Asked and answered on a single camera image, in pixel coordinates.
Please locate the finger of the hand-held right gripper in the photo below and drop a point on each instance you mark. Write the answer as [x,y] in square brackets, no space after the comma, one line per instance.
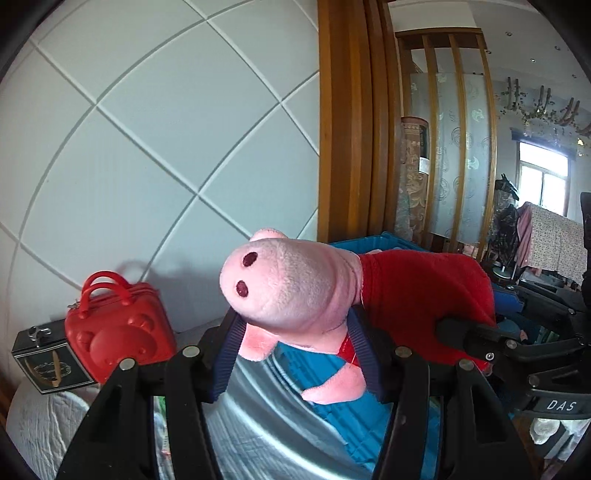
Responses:
[554,302]
[461,334]

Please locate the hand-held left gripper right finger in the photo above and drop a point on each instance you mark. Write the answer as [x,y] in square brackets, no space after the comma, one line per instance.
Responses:
[364,364]

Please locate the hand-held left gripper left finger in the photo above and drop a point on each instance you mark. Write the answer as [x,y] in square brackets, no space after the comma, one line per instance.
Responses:
[228,364]

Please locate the blue plastic crate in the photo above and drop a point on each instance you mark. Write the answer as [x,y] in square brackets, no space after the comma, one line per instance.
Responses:
[351,429]

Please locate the pink pig plush red dress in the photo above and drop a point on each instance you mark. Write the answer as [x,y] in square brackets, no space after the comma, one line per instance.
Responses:
[295,281]

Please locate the floral cloth on rack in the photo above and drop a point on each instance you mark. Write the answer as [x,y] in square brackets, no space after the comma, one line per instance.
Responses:
[554,244]

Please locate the red bear suitcase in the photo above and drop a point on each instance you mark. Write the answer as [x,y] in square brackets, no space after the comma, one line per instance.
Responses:
[120,332]

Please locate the window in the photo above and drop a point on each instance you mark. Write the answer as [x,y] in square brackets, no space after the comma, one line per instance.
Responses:
[545,180]

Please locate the brown patterned rolled carpet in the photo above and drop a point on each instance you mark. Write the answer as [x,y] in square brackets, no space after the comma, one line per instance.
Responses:
[415,184]

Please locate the wood-slat frosted glass partition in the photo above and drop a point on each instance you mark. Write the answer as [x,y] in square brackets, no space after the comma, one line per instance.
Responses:
[461,138]

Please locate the ivy garland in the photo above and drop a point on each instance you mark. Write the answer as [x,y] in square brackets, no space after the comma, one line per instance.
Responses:
[535,113]

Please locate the white quilted bedspread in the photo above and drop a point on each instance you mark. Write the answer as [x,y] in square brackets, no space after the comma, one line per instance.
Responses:
[41,424]

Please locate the wooden frame post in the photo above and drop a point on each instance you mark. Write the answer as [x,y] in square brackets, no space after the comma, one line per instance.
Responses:
[351,115]

